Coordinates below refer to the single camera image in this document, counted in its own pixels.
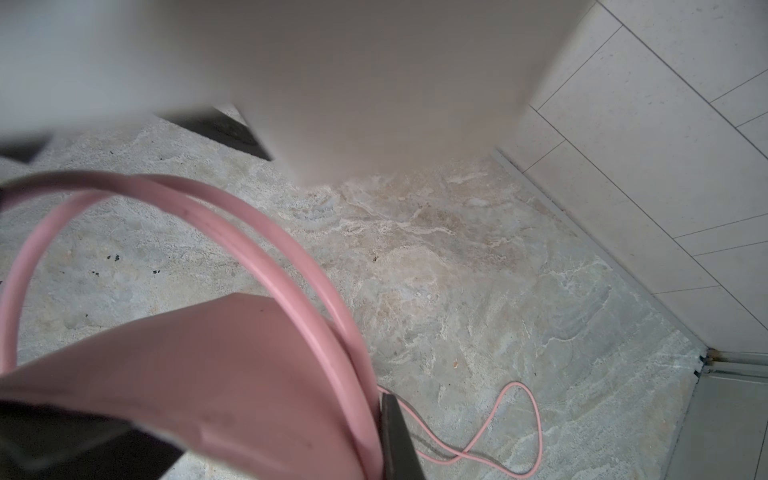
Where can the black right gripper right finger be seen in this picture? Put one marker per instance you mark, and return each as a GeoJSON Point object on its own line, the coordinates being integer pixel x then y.
{"type": "Point", "coordinates": [401, 461]}

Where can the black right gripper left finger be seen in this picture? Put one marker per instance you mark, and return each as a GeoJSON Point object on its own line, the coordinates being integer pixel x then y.
{"type": "Point", "coordinates": [44, 442]}

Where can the pink headphones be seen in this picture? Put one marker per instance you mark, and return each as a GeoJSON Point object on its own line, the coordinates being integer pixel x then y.
{"type": "Point", "coordinates": [279, 386]}

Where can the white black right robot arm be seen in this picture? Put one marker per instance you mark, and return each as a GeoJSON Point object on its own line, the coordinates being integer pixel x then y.
{"type": "Point", "coordinates": [327, 90]}

